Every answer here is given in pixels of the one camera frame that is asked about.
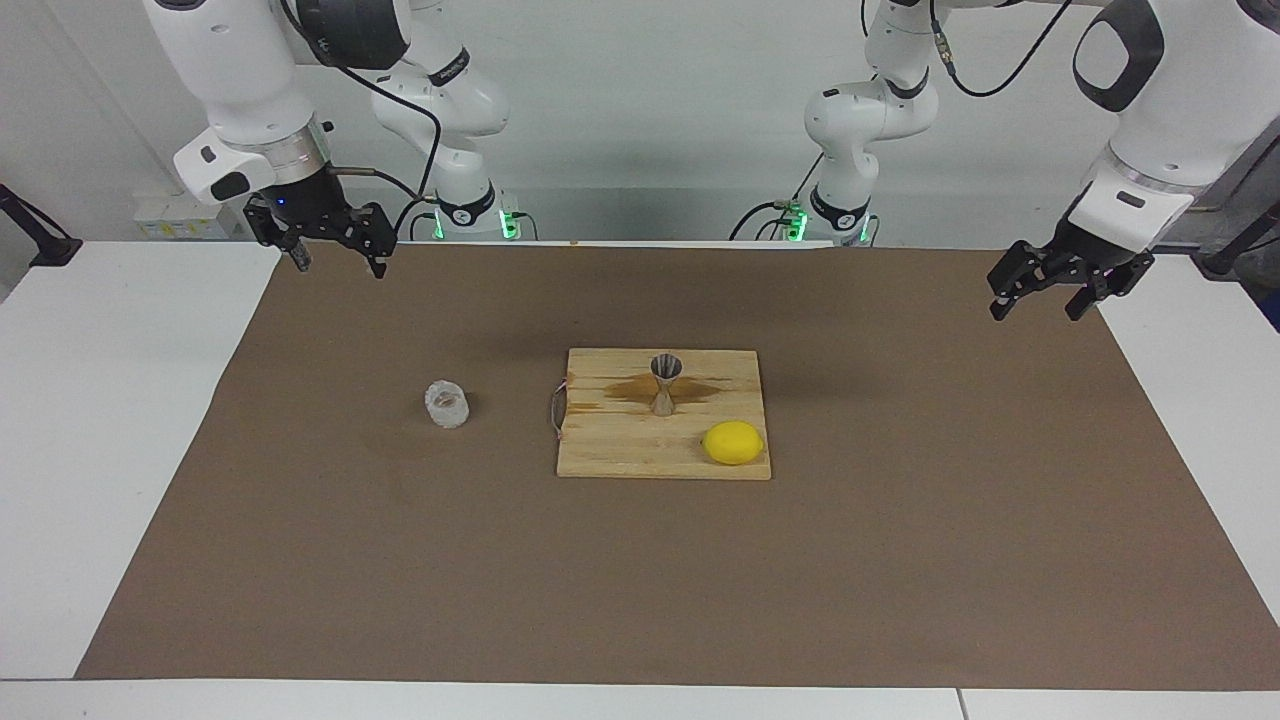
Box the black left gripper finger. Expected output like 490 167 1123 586
1064 254 1157 323
986 238 1051 322

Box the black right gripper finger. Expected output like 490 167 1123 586
244 194 314 274
343 202 399 281

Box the small clear glass cup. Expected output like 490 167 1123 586
424 380 472 430

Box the metal double jigger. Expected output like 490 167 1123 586
650 353 685 417

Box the black clamp stand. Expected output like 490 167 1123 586
0 184 83 268
1198 198 1280 278

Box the wooden cutting board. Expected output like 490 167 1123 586
548 347 773 482

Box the brown paper table mat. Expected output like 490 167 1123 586
75 243 1280 693

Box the yellow lemon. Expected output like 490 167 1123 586
702 421 766 467

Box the black base cable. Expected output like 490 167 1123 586
728 152 829 242
393 195 443 242

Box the white wall socket box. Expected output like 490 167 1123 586
133 193 243 242

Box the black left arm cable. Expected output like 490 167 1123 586
925 0 1076 99

